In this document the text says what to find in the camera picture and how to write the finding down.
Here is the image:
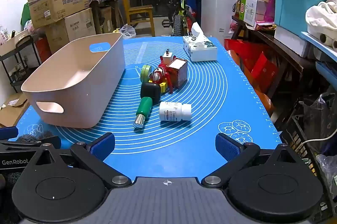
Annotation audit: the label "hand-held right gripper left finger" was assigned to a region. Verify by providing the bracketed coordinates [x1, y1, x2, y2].
[31, 132, 131, 189]

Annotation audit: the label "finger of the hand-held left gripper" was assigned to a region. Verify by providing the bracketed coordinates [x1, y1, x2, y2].
[0, 127, 19, 139]

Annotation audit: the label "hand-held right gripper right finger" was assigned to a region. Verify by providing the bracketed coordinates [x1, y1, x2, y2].
[201, 133, 303, 188]

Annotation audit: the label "green bottle with silver cap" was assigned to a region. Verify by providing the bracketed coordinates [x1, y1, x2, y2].
[133, 97, 154, 130]

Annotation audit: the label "white pill bottle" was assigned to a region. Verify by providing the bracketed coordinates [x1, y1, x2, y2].
[159, 102, 192, 122]

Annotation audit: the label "black earbud case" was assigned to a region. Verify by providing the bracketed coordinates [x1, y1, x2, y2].
[140, 82, 162, 102]

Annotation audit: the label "pink plastic basket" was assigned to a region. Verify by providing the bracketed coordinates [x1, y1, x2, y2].
[21, 32, 126, 129]

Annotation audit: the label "brown patterned small box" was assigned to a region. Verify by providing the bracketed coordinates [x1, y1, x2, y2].
[167, 58, 188, 87]

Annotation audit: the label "red toy figure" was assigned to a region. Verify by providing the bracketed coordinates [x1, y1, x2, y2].
[149, 62, 175, 94]

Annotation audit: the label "torn open cardboard box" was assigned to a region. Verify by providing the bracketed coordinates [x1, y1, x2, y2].
[0, 93, 31, 127]

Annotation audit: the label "blue silicone mat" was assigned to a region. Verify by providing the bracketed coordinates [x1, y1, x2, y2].
[8, 35, 283, 180]

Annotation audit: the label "black plastic crate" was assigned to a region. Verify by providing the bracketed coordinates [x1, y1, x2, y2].
[284, 108, 337, 214]

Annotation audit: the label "black metal rack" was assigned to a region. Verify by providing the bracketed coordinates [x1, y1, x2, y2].
[0, 34, 43, 93]

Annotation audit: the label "yellow toy block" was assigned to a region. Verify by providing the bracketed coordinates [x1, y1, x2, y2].
[148, 79, 168, 93]

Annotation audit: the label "red gift bags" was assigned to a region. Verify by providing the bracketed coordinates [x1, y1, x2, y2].
[224, 39, 279, 94]

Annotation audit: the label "cardboard box with small goods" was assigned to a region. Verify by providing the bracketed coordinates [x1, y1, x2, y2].
[0, 29, 30, 57]

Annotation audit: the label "red and white appliance box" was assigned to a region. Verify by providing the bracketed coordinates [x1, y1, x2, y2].
[35, 37, 52, 62]

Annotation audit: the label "green tape roll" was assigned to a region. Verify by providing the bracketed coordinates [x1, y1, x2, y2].
[140, 64, 152, 82]

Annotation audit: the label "white patterned tissue box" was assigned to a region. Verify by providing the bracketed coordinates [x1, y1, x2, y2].
[183, 22, 218, 62]

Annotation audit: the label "white charger plug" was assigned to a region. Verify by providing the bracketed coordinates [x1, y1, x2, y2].
[161, 49, 173, 64]

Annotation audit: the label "dark wooden table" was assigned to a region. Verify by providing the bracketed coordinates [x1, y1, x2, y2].
[232, 16, 316, 119]

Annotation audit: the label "clear plastic bag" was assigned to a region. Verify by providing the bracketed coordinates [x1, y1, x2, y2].
[119, 24, 137, 39]

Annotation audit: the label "large taped cardboard box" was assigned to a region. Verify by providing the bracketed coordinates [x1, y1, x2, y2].
[45, 8, 96, 54]

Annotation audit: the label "white foam box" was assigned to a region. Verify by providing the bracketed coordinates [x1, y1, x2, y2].
[274, 26, 314, 58]

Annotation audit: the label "black and green bicycle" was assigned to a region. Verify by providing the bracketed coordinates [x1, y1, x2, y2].
[147, 0, 197, 37]

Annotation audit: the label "open cardboard box with print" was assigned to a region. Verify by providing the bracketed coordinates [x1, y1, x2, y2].
[25, 0, 90, 29]

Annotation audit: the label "white chest freezer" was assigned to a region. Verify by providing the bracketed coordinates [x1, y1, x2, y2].
[201, 0, 240, 41]

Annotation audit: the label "wooden chair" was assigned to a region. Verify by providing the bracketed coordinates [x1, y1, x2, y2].
[117, 0, 156, 37]

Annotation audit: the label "green and white carton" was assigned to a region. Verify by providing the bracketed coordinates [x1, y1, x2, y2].
[239, 0, 274, 28]

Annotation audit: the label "blue plastic storage bin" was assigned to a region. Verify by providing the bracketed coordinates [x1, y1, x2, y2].
[272, 0, 328, 38]

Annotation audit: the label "white cloth bundle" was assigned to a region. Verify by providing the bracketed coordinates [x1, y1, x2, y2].
[305, 1, 337, 37]

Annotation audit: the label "white cable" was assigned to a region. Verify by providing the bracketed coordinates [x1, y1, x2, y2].
[299, 129, 337, 152]

